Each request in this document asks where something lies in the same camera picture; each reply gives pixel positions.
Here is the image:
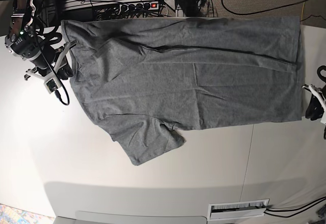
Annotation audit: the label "grey T-shirt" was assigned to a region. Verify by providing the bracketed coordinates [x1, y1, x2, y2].
[61, 16, 304, 165]

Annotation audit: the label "black cables at table edge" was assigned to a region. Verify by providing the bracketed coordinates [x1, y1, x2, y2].
[264, 194, 326, 218]

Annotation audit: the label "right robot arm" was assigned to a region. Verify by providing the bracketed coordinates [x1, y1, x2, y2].
[5, 0, 76, 96]

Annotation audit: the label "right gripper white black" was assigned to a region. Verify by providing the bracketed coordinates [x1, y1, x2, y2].
[24, 40, 77, 94]

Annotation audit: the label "white table cable grommet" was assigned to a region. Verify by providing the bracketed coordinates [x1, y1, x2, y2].
[207, 199, 269, 221]

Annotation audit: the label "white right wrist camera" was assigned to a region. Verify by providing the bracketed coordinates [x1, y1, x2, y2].
[44, 77, 62, 94]

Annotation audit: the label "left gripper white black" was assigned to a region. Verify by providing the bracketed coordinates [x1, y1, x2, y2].
[302, 84, 325, 124]

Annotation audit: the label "white power strip red switch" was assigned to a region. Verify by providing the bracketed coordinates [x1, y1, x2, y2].
[95, 1, 161, 15]

